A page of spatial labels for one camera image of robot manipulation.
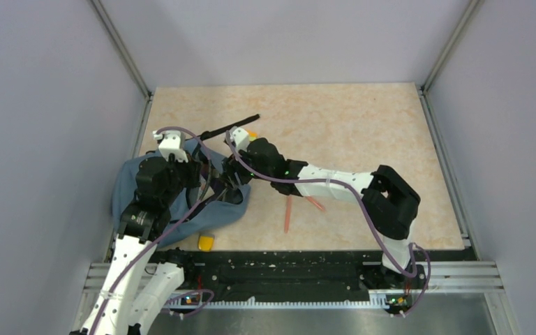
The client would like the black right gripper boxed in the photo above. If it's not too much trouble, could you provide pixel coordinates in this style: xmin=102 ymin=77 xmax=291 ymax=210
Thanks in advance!
xmin=221 ymin=142 xmax=274 ymax=191

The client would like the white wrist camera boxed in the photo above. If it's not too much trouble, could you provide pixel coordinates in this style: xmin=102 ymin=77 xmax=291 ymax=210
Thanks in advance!
xmin=153 ymin=130 xmax=189 ymax=163
xmin=228 ymin=127 xmax=251 ymax=151

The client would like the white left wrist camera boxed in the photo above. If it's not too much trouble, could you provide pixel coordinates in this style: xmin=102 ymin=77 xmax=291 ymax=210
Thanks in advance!
xmin=153 ymin=130 xmax=189 ymax=163

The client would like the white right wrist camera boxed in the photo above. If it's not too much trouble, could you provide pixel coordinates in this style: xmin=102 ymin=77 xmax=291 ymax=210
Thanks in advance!
xmin=228 ymin=127 xmax=251 ymax=151

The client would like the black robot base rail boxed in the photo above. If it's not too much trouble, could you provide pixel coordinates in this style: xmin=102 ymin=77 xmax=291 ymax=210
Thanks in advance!
xmin=150 ymin=249 xmax=426 ymax=303

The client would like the orange pen slanted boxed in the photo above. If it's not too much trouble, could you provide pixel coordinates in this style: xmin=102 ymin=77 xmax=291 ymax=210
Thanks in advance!
xmin=305 ymin=196 xmax=326 ymax=212

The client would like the orange pen upright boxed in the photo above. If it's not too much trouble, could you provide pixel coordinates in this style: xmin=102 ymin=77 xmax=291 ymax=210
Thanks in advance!
xmin=283 ymin=196 xmax=292 ymax=234

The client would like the blue grey student backpack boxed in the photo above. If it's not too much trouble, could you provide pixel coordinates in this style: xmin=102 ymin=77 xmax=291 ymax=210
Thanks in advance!
xmin=111 ymin=114 xmax=259 ymax=247

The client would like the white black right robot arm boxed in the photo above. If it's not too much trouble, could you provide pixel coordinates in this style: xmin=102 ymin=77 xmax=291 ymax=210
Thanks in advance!
xmin=225 ymin=134 xmax=421 ymax=288

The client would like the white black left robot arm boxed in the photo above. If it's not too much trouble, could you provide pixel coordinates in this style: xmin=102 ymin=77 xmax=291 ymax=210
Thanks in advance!
xmin=74 ymin=154 xmax=203 ymax=334

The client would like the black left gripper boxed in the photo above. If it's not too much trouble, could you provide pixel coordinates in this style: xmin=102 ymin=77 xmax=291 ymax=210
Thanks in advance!
xmin=162 ymin=149 xmax=204 ymax=206

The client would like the yellow grey pencil sharpener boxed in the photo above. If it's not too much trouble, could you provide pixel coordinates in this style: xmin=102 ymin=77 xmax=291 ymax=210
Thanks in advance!
xmin=197 ymin=234 xmax=216 ymax=252

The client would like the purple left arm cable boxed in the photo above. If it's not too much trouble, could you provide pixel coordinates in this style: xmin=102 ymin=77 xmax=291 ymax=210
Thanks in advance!
xmin=87 ymin=126 xmax=216 ymax=335

